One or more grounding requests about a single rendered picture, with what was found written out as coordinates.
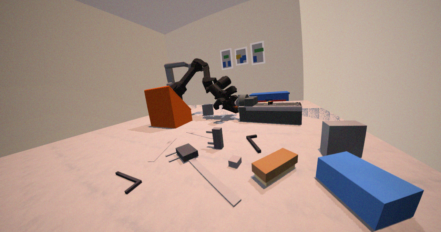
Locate blue rectangular block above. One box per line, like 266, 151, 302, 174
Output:
316, 151, 424, 230

